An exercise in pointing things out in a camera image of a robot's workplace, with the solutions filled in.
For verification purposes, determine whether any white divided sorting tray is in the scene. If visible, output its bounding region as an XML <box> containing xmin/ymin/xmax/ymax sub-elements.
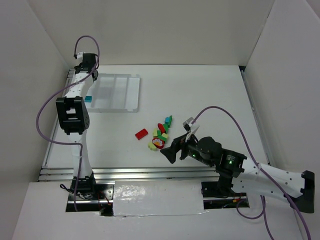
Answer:
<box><xmin>85</xmin><ymin>73</ymin><xmax>141</xmax><ymax>113</ymax></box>

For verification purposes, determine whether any lime and green slope lego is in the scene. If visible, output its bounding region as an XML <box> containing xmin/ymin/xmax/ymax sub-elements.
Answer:
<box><xmin>152</xmin><ymin>128</ymin><xmax>162</xmax><ymax>138</ymax></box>

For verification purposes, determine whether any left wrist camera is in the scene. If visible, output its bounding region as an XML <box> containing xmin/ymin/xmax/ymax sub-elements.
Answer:
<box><xmin>73</xmin><ymin>51</ymin><xmax>86</xmax><ymax>60</ymax></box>

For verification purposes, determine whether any green and lime lego block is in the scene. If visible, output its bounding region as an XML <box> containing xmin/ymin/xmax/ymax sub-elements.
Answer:
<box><xmin>157</xmin><ymin>133</ymin><xmax>169</xmax><ymax>143</ymax></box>

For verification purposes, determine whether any white foil-taped panel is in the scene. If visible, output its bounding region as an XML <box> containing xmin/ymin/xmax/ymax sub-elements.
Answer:
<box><xmin>113</xmin><ymin>180</ymin><xmax>205</xmax><ymax>217</ymax></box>

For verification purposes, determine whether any red flower print lego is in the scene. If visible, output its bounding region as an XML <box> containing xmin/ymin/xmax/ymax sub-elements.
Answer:
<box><xmin>151</xmin><ymin>137</ymin><xmax>165</xmax><ymax>149</ymax></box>

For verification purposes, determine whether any right side table rail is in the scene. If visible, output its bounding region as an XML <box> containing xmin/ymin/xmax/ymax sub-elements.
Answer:
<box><xmin>239</xmin><ymin>66</ymin><xmax>274</xmax><ymax>166</ymax></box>

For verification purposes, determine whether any red half-round lego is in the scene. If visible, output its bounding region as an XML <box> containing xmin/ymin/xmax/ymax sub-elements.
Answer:
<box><xmin>157</xmin><ymin>123</ymin><xmax>166</xmax><ymax>134</ymax></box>

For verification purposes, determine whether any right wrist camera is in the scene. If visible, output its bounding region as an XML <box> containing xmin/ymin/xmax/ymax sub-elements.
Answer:
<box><xmin>182</xmin><ymin>117</ymin><xmax>200</xmax><ymax>137</ymax></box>

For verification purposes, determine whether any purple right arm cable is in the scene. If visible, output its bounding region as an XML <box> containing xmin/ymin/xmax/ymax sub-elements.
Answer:
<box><xmin>191</xmin><ymin>106</ymin><xmax>312</xmax><ymax>240</ymax></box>

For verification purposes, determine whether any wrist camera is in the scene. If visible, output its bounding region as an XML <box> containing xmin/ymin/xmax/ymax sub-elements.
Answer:
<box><xmin>73</xmin><ymin>51</ymin><xmax>86</xmax><ymax>60</ymax></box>
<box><xmin>182</xmin><ymin>117</ymin><xmax>200</xmax><ymax>137</ymax></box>

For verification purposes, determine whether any lime small lego piece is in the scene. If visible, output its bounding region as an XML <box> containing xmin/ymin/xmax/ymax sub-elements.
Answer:
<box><xmin>147</xmin><ymin>141</ymin><xmax>158</xmax><ymax>151</ymax></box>

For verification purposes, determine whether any aluminium table rail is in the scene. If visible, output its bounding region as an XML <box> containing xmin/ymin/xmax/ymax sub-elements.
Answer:
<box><xmin>38</xmin><ymin>167</ymin><xmax>219</xmax><ymax>183</ymax></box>

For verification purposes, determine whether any red 2x4 lego brick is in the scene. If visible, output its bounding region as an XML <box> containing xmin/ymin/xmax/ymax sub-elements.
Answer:
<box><xmin>135</xmin><ymin>128</ymin><xmax>149</xmax><ymax>141</ymax></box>

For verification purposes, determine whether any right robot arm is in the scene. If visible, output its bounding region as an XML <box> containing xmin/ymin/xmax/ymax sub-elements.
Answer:
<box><xmin>160</xmin><ymin>135</ymin><xmax>315</xmax><ymax>214</ymax></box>

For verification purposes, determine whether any teal 2x4 lego brick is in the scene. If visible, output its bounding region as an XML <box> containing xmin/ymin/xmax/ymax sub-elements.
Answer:
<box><xmin>84</xmin><ymin>95</ymin><xmax>93</xmax><ymax>103</ymax></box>

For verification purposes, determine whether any dark green 2x4 lego brick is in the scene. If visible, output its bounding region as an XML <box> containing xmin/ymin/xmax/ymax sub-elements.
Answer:
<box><xmin>167</xmin><ymin>115</ymin><xmax>173</xmax><ymax>128</ymax></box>

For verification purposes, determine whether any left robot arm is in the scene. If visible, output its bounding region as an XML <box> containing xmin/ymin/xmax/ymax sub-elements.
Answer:
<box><xmin>55</xmin><ymin>52</ymin><xmax>99</xmax><ymax>199</ymax></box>

